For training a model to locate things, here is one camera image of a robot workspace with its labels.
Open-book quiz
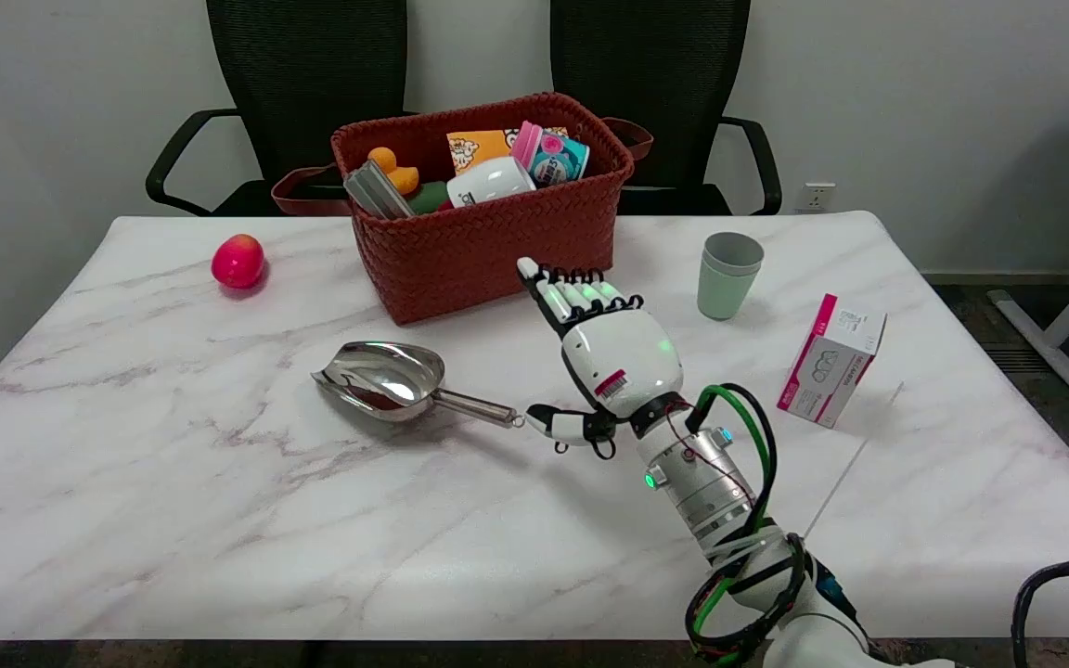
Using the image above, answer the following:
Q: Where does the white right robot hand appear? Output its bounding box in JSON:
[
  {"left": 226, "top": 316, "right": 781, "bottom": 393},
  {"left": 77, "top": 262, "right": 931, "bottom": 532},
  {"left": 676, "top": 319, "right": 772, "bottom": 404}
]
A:
[{"left": 516, "top": 257, "right": 689, "bottom": 461}]

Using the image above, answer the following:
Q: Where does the white paper box pink edge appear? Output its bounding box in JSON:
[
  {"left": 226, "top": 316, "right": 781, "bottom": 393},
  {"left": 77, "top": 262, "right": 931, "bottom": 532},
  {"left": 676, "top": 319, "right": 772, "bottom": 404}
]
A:
[{"left": 777, "top": 293, "right": 888, "bottom": 430}]

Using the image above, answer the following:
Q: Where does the grey flat box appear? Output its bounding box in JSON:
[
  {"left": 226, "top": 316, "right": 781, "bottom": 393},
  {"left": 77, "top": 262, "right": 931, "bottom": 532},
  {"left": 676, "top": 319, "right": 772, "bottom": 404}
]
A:
[{"left": 343, "top": 159, "right": 417, "bottom": 221}]

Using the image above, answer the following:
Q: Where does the pale green outer cup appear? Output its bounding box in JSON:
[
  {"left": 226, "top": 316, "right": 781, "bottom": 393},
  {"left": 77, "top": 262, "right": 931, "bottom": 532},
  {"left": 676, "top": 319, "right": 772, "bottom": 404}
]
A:
[{"left": 697, "top": 252, "right": 764, "bottom": 322}]

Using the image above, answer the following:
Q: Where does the grey-green inner cup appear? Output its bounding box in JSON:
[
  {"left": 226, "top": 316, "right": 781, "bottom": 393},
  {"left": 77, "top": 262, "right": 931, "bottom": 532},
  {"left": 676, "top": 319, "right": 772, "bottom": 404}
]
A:
[{"left": 703, "top": 232, "right": 766, "bottom": 276}]

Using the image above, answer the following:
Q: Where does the red woven basket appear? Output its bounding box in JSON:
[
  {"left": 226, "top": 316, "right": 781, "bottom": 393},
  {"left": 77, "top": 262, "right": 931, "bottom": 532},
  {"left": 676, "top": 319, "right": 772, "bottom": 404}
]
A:
[{"left": 271, "top": 91, "right": 654, "bottom": 326}]

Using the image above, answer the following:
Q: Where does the teal cup pink lid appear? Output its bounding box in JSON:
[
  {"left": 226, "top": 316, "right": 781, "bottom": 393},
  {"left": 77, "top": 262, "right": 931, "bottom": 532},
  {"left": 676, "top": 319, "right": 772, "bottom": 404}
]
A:
[{"left": 510, "top": 121, "right": 591, "bottom": 188}]

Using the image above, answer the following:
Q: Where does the white mug black print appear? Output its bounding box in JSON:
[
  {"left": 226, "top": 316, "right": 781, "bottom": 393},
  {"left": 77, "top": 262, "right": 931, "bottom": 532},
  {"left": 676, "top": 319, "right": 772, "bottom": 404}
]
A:
[{"left": 446, "top": 156, "right": 537, "bottom": 209}]

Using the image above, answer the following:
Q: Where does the shiny metal scoop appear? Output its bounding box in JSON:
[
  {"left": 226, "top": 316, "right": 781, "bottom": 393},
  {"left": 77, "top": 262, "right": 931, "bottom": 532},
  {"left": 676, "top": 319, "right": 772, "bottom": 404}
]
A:
[{"left": 311, "top": 340, "right": 526, "bottom": 430}]

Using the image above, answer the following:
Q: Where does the dark green toy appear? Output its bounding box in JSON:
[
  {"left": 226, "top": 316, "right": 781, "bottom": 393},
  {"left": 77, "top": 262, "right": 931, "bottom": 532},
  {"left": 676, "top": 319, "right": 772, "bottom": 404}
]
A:
[{"left": 405, "top": 181, "right": 452, "bottom": 214}]

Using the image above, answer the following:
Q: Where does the orange snack packet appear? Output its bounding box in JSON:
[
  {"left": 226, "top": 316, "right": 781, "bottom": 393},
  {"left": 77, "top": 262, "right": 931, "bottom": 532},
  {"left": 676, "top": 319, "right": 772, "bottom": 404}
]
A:
[{"left": 446, "top": 127, "right": 569, "bottom": 177}]

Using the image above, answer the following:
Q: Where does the orange rubber duck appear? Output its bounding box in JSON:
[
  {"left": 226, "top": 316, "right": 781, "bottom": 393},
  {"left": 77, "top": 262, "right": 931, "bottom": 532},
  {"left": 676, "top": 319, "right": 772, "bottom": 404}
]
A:
[{"left": 367, "top": 147, "right": 420, "bottom": 196}]

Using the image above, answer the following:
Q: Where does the black mesh office chair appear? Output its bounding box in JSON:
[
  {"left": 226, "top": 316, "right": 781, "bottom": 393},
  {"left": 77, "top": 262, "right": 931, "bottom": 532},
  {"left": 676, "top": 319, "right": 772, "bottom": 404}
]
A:
[
  {"left": 146, "top": 0, "right": 408, "bottom": 218},
  {"left": 550, "top": 0, "right": 783, "bottom": 216}
]

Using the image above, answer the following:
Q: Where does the red toy apple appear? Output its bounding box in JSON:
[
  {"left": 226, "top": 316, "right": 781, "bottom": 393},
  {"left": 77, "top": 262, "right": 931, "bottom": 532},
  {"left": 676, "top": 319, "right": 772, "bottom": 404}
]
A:
[{"left": 211, "top": 234, "right": 266, "bottom": 289}]

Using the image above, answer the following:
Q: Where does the green robot cable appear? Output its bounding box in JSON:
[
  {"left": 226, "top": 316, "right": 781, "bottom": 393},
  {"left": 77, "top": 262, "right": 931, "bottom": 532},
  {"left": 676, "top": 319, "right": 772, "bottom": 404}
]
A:
[{"left": 688, "top": 385, "right": 777, "bottom": 668}]

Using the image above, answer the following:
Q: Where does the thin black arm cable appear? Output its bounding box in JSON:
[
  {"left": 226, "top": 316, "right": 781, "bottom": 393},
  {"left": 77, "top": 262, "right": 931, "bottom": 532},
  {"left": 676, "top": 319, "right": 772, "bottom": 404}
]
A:
[{"left": 683, "top": 382, "right": 818, "bottom": 665}]

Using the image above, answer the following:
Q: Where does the white desk frame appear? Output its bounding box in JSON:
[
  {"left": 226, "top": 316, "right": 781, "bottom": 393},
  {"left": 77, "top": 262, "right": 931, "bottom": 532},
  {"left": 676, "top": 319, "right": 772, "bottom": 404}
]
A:
[{"left": 987, "top": 90, "right": 1069, "bottom": 416}]

